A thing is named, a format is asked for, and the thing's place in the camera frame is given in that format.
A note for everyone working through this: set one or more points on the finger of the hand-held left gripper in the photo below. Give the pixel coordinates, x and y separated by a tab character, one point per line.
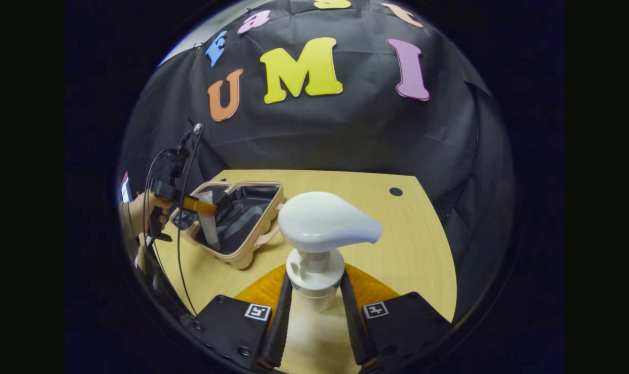
205	206

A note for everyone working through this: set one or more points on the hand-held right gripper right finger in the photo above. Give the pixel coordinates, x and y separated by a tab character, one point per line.
353	327

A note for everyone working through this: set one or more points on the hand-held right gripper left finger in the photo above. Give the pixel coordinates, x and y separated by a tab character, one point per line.
282	327

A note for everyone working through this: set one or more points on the white skin care tube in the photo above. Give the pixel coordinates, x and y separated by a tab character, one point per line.
210	234

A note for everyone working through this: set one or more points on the beige pink suitcase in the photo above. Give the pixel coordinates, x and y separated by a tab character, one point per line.
247	208

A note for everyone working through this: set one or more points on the white pump bottle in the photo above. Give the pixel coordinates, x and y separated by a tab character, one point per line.
325	223

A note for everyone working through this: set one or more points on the white and red banner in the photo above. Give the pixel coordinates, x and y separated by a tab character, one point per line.
126	189

